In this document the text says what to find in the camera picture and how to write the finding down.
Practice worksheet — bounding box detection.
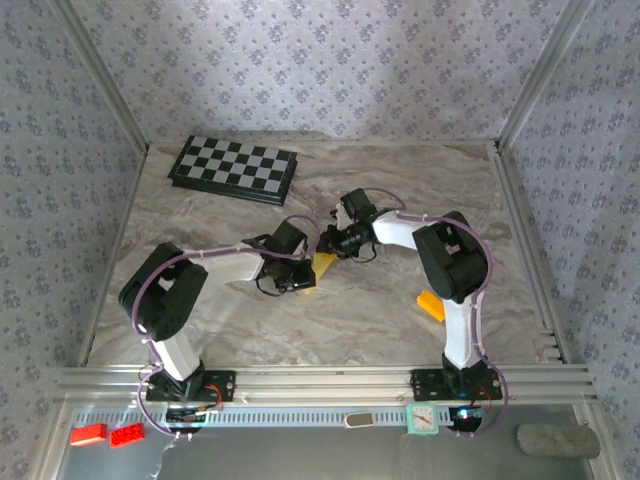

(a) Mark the yellow paper sheet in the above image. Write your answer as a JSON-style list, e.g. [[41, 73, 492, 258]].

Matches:
[[298, 251, 339, 297]]

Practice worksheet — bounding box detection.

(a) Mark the black and grey chessboard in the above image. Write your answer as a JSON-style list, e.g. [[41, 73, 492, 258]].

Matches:
[[167, 134, 300, 207]]

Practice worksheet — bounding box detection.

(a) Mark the orange toy brick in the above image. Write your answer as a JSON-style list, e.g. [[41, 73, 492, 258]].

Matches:
[[416, 289, 447, 323]]

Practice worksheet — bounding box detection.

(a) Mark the grey metal shelf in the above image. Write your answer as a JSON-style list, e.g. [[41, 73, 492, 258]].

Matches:
[[52, 404, 609, 480]]

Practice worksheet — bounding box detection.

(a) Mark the mint green alarm clock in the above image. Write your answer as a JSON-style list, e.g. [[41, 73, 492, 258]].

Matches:
[[404, 402, 440, 435]]

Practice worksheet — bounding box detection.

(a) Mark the studded red toy brick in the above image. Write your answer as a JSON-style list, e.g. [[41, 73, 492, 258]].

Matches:
[[109, 422, 146, 449]]

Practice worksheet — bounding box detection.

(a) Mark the smooth red toy brick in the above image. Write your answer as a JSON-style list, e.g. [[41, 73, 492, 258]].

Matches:
[[70, 423, 109, 447]]

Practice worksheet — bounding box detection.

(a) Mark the grey stone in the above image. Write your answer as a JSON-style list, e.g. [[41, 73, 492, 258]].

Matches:
[[516, 422, 601, 460]]

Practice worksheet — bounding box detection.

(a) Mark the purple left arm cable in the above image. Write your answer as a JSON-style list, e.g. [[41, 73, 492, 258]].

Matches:
[[130, 213, 322, 441]]

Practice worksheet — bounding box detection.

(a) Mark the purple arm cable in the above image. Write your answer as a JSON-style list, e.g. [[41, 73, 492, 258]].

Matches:
[[362, 187, 510, 440], [130, 213, 322, 441]]

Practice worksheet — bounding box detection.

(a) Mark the aluminium profile rail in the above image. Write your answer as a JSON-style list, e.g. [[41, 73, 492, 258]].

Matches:
[[55, 363, 599, 407]]

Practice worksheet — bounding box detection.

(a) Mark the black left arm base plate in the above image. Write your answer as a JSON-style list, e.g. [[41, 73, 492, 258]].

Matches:
[[145, 368, 237, 404]]

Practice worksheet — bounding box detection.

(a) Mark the slotted grey cable duct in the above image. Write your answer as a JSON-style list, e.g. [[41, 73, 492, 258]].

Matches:
[[69, 405, 454, 429]]

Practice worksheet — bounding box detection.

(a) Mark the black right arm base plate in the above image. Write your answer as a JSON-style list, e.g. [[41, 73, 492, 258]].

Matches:
[[409, 368, 504, 401]]

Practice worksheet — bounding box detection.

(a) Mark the aluminium side rail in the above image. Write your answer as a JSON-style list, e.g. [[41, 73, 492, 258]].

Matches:
[[77, 144, 151, 367], [492, 142, 571, 365]]

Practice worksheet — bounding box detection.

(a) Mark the aluminium frame post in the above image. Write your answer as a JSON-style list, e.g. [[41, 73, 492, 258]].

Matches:
[[495, 0, 597, 151], [47, 0, 150, 154]]

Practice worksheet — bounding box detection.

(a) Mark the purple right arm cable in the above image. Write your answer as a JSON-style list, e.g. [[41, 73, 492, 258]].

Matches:
[[362, 187, 510, 440]]

